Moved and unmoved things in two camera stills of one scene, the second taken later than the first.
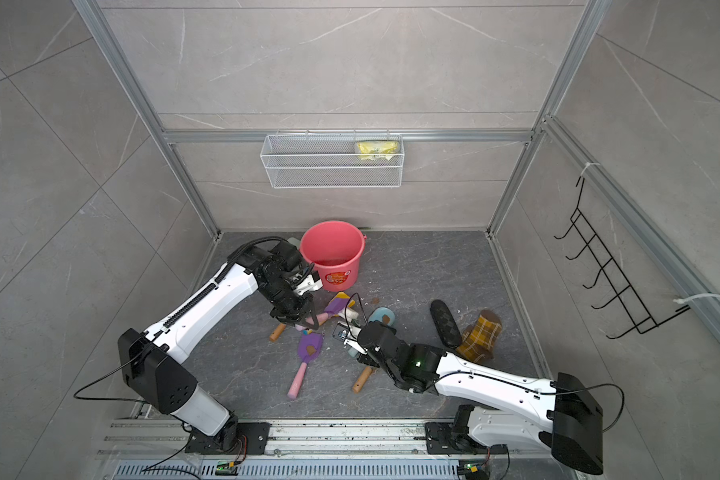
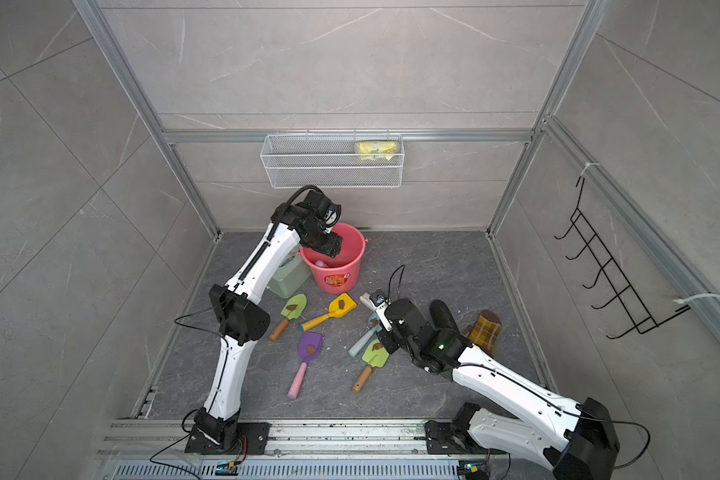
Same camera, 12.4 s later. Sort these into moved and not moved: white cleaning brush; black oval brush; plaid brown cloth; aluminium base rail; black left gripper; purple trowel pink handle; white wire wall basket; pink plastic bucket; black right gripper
Moved: black left gripper; white cleaning brush; black right gripper
Not moved: pink plastic bucket; plaid brown cloth; black oval brush; white wire wall basket; aluminium base rail; purple trowel pink handle
